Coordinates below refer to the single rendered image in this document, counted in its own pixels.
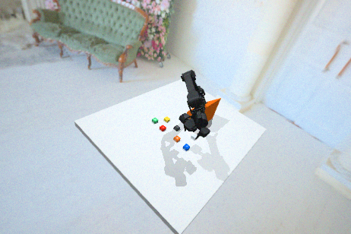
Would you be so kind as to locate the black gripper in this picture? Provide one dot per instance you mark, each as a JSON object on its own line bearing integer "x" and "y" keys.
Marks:
{"x": 203, "y": 131}

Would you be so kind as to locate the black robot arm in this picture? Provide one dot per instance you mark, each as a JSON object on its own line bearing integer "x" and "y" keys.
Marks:
{"x": 195, "y": 100}

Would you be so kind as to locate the blue block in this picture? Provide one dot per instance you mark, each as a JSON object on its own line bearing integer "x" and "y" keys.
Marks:
{"x": 186, "y": 147}

